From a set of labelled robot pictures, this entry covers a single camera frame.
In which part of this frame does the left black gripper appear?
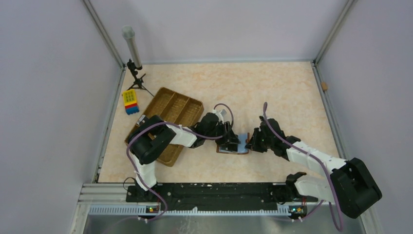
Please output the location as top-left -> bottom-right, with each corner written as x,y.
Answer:
205,121 -> 240,146

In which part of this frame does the woven straw divided tray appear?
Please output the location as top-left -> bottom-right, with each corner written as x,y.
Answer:
124,87 -> 205,167

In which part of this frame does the stack of credit cards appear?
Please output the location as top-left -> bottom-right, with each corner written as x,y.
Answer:
136,115 -> 149,126

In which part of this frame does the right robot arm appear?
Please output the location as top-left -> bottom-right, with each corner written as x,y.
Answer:
246,116 -> 382,219

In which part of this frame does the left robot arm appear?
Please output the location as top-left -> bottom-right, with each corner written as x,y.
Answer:
127,110 -> 240,202

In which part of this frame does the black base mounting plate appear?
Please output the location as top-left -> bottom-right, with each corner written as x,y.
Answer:
126,182 -> 302,211

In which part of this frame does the colourful toy brick block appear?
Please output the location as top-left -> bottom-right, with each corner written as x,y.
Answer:
122,89 -> 140,115

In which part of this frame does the grey tube on tripod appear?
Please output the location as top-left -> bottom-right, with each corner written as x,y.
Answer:
121,25 -> 154,97

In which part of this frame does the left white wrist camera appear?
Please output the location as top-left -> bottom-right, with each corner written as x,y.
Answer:
212,109 -> 227,122

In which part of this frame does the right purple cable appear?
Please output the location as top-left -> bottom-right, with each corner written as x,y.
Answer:
263,102 -> 345,233

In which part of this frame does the small tan wall block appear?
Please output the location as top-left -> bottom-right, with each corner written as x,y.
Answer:
320,81 -> 328,92

